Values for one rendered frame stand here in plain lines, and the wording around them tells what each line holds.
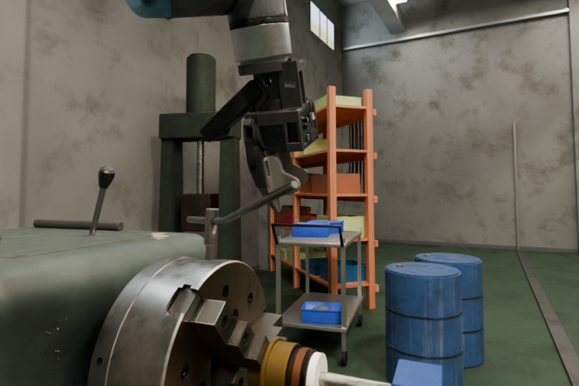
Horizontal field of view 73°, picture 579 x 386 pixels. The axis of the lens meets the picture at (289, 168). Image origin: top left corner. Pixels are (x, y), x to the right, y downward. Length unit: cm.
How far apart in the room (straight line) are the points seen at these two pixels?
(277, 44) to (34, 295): 44
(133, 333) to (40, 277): 15
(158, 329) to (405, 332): 244
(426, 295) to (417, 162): 760
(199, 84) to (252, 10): 397
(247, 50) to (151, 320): 38
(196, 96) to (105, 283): 383
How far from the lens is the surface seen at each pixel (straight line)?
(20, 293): 61
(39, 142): 410
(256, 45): 50
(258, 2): 50
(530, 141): 1018
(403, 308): 288
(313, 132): 53
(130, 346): 61
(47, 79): 423
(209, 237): 68
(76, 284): 65
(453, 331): 297
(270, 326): 75
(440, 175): 1015
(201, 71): 449
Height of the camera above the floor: 135
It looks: 3 degrees up
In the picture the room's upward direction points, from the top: straight up
